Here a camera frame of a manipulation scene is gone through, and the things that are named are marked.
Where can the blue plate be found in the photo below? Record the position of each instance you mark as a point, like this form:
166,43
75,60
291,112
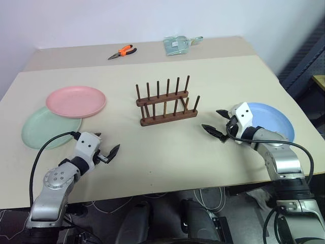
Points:
274,119

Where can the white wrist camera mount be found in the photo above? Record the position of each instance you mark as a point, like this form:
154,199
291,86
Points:
86,145
242,111

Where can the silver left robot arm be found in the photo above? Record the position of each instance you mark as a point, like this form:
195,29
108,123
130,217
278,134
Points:
54,180

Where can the dark rounded shape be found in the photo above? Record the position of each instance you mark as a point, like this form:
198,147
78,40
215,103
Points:
135,223
198,223

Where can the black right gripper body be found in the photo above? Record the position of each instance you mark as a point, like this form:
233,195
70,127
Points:
232,127

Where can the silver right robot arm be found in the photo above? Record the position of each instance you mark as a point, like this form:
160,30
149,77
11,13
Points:
281,157

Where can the yellow wooden side table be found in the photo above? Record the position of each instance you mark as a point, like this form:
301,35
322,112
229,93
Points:
320,81

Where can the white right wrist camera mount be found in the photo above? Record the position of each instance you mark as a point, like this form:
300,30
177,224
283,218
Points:
242,111

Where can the pink plate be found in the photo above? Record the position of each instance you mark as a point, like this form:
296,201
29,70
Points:
76,100

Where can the green plate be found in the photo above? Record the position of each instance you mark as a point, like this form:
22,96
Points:
43,129

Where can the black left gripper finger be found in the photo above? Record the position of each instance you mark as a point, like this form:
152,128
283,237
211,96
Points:
98,135
113,151

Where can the wooden dish rack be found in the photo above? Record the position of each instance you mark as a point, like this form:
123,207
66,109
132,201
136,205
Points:
167,119

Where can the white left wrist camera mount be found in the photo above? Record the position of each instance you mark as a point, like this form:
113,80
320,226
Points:
86,145

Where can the pale green plastic packet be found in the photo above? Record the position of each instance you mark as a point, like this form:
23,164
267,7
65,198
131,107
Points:
175,45

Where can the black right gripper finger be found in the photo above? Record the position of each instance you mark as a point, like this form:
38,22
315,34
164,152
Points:
212,130
224,113

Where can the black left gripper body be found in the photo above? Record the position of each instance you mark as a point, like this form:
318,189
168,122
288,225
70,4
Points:
102,157

